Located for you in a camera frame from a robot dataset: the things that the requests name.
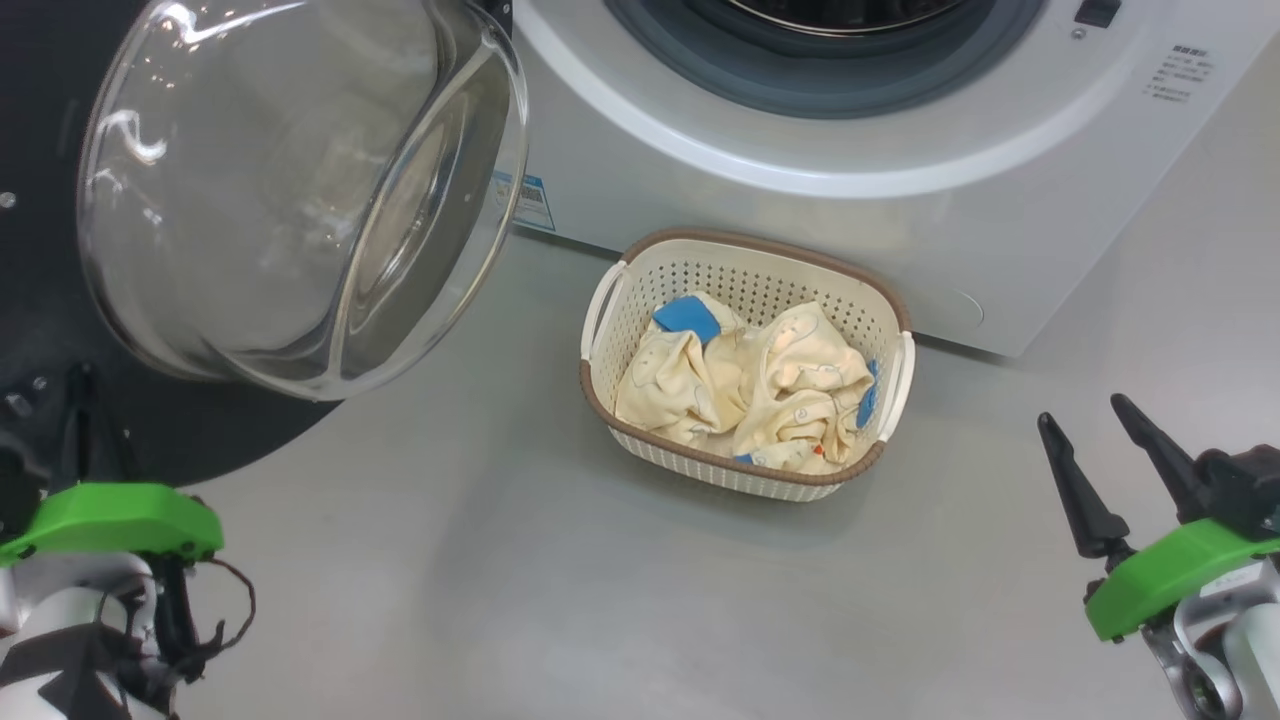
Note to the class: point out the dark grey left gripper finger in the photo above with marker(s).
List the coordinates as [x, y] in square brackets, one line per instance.
[78, 440]
[105, 455]

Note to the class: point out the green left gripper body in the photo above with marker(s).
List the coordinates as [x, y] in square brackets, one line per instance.
[110, 520]

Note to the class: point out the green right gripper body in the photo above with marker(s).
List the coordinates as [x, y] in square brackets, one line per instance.
[1180, 570]

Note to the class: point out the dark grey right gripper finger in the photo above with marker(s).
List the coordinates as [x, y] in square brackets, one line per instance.
[1170, 465]
[1085, 510]

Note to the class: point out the cream garment with blue cuff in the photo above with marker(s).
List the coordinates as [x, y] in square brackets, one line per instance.
[675, 385]
[805, 400]

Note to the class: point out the washing machine glass door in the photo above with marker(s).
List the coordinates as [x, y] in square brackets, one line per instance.
[300, 200]

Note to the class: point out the white front-load washing machine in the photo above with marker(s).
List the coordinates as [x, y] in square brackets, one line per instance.
[1000, 220]

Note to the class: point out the cream laundry basket brown rim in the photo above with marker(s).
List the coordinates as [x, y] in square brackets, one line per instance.
[700, 275]

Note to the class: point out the blue energy label sticker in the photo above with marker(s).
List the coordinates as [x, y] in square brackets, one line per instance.
[533, 203]

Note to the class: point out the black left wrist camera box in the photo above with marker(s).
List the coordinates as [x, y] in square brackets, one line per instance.
[18, 490]

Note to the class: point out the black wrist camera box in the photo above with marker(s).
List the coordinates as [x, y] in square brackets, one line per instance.
[18, 490]
[1245, 490]

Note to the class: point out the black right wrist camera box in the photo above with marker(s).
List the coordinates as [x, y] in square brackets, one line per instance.
[1245, 490]

